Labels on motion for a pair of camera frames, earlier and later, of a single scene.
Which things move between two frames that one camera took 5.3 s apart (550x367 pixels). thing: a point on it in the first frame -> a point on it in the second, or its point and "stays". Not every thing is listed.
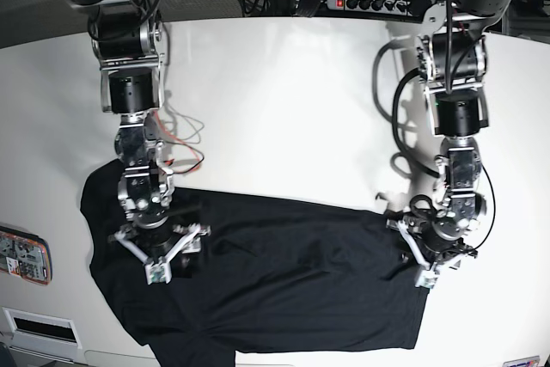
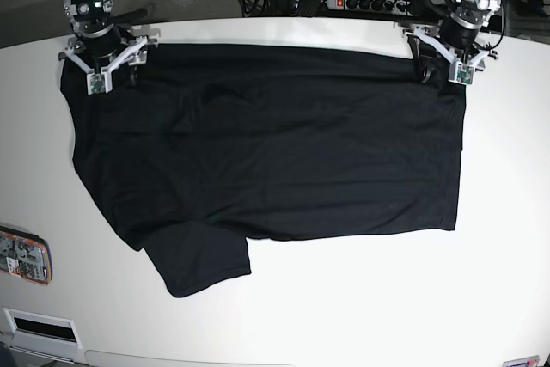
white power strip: (373, 4) stays
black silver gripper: (155, 237) -> (99, 50)
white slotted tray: (45, 335) stays
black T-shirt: (275, 273) -> (204, 146)
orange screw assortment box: (25, 254) stays
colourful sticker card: (523, 362) stays
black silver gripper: (440, 240) -> (454, 33)
